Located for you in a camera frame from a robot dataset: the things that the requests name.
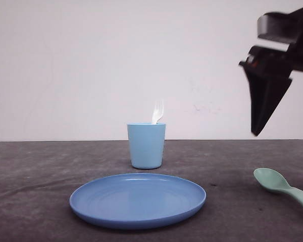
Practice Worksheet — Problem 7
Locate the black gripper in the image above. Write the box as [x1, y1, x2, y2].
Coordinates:
[238, 0, 303, 137]

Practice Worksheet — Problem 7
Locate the mint green plastic spoon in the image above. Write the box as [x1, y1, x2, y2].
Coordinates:
[253, 167, 303, 206]

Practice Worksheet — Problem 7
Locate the white plastic fork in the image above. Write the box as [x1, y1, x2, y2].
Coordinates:
[151, 100, 164, 125]

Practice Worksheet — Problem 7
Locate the light blue plastic cup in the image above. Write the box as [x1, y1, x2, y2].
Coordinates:
[127, 123, 166, 169]

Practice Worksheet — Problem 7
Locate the blue plastic plate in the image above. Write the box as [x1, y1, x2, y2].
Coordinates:
[69, 173, 207, 230]

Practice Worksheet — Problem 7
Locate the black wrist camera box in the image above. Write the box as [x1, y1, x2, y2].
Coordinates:
[257, 12, 303, 45]

